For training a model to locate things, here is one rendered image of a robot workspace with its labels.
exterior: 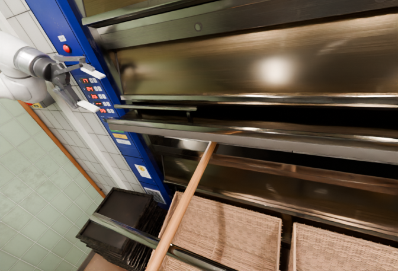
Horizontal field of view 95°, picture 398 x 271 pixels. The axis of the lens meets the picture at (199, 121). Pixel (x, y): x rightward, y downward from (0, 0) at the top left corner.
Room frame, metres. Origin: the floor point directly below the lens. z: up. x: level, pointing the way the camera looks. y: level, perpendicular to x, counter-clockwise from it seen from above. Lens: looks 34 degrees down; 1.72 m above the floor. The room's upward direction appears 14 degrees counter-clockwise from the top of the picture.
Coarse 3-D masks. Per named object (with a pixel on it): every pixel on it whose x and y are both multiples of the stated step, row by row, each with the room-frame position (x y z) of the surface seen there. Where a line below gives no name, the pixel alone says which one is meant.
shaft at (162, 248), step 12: (204, 156) 0.51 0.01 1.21; (204, 168) 0.46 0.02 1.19; (192, 180) 0.41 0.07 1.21; (192, 192) 0.38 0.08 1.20; (180, 204) 0.34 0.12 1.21; (180, 216) 0.30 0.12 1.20; (168, 228) 0.27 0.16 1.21; (168, 240) 0.25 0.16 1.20; (156, 252) 0.22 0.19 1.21; (156, 264) 0.20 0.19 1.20
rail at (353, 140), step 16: (160, 128) 0.46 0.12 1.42; (176, 128) 0.43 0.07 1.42; (192, 128) 0.41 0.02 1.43; (208, 128) 0.38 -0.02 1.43; (224, 128) 0.36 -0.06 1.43; (240, 128) 0.35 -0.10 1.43; (256, 128) 0.33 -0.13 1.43; (336, 144) 0.24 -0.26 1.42; (352, 144) 0.23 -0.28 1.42; (368, 144) 0.22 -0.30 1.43; (384, 144) 0.21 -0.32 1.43
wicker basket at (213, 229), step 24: (168, 216) 0.55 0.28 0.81; (192, 216) 0.58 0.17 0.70; (216, 216) 0.51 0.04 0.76; (240, 216) 0.46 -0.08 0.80; (264, 216) 0.41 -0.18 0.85; (192, 240) 0.50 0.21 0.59; (216, 240) 0.47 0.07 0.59; (240, 240) 0.42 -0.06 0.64; (264, 240) 0.37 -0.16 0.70; (168, 264) 0.42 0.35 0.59; (240, 264) 0.34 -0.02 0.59; (264, 264) 0.32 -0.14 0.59
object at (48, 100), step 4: (48, 92) 0.98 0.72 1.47; (48, 96) 0.97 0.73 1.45; (44, 100) 0.95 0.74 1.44; (48, 100) 0.96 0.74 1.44; (52, 100) 0.98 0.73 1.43; (36, 104) 0.94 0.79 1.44; (40, 104) 0.93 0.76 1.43; (44, 104) 0.94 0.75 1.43; (48, 104) 0.95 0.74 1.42; (40, 108) 0.95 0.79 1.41
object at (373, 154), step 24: (168, 120) 0.51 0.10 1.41; (216, 120) 0.45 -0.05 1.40; (240, 120) 0.42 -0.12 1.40; (264, 120) 0.40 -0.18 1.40; (288, 120) 0.37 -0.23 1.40; (312, 120) 0.35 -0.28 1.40; (336, 120) 0.33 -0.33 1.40; (360, 120) 0.31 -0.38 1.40; (384, 120) 0.29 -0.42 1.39; (240, 144) 0.34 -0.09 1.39; (264, 144) 0.31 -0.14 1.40; (288, 144) 0.28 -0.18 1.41; (312, 144) 0.26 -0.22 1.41
